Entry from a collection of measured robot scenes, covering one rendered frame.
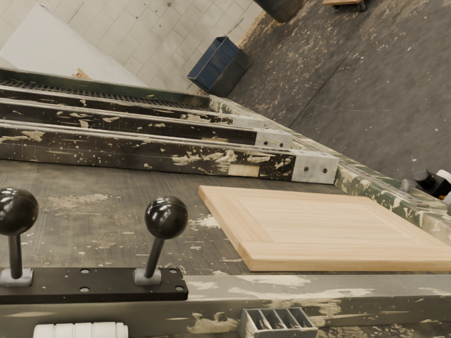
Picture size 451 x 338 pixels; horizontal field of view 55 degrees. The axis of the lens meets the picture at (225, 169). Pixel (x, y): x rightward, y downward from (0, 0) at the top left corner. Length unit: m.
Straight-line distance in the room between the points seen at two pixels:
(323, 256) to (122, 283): 0.33
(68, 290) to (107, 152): 0.57
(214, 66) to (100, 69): 1.28
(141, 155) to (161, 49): 4.91
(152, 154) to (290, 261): 0.47
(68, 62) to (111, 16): 1.54
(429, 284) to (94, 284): 0.42
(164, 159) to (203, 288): 0.56
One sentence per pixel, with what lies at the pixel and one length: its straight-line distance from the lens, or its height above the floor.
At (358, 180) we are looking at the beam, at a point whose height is 0.90.
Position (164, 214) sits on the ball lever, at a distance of 0.36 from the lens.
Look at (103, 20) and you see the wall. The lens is 5.79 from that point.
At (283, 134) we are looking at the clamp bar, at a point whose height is 0.95.
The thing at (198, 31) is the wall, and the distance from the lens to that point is 5.93.
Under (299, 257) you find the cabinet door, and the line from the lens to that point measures 0.65.
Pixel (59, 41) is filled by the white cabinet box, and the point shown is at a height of 1.72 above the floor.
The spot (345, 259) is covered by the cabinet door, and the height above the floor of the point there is 1.11.
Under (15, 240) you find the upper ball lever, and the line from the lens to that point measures 0.39.
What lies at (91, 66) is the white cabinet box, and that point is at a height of 1.37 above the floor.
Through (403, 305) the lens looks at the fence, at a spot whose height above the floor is 1.12.
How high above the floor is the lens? 1.58
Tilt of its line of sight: 24 degrees down
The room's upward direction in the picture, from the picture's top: 53 degrees counter-clockwise
